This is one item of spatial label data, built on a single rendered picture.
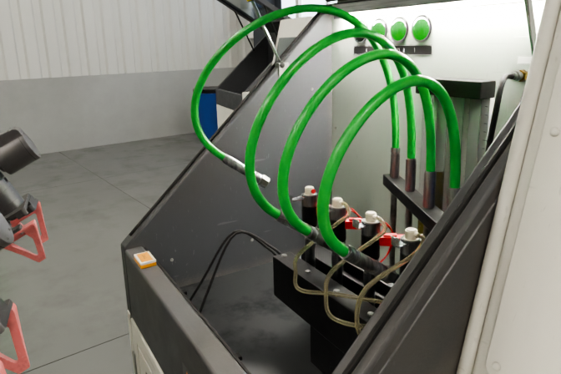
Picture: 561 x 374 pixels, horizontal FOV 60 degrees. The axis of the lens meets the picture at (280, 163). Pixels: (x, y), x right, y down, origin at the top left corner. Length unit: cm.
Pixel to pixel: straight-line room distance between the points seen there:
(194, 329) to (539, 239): 48
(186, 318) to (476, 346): 42
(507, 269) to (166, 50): 736
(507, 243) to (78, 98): 694
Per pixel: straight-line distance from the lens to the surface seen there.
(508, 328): 59
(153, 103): 766
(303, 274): 84
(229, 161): 88
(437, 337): 60
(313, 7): 88
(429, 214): 78
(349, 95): 118
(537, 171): 57
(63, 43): 730
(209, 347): 73
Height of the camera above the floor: 136
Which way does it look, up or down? 14 degrees down
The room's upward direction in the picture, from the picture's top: 1 degrees counter-clockwise
